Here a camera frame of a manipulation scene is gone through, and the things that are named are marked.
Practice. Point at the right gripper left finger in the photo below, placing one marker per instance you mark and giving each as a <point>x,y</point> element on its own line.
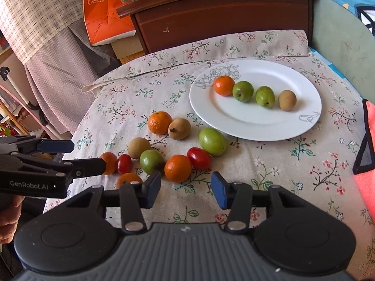
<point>136,196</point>

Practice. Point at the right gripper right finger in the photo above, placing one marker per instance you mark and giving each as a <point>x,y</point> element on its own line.
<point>237,198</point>

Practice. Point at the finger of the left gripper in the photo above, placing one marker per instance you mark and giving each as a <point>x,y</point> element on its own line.
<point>79,168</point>
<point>32,145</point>

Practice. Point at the orange tangerine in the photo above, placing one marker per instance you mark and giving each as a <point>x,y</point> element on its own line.
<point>178,168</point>
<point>158,122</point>
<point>223,85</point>
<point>111,161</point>
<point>128,178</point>

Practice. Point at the red cherry tomato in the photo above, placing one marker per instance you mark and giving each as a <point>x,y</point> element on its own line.
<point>125,164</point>
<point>199,158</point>

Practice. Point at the brown kiwi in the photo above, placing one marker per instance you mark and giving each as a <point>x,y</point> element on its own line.
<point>137,146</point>
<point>287,100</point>
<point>179,129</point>

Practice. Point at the large green jujube front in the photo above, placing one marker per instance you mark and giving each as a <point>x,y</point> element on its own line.
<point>212,141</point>

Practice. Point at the orange tangerine top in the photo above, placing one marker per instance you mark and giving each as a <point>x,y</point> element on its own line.
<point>158,122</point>

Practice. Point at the brown kiwi top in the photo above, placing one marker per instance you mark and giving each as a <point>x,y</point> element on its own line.
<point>179,129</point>

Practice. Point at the person's left hand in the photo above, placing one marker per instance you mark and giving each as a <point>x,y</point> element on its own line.
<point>10,218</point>

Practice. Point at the floral tablecloth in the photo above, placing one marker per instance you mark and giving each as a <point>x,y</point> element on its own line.
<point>257,107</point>

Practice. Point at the checkered beige fabric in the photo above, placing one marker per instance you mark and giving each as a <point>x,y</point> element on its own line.
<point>50,40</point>

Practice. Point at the pink cloth black trim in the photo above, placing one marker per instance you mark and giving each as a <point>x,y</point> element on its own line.
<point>364,165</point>

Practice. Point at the brown cardboard box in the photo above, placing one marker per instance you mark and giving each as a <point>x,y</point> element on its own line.
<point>127,49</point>

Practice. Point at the orange cardboard box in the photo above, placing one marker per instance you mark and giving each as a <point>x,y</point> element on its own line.
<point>103,24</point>

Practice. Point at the dark wooden cabinet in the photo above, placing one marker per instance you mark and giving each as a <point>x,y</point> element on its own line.
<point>162,24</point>

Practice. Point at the blue green pillow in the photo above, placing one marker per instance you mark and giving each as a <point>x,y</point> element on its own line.
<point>343,32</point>

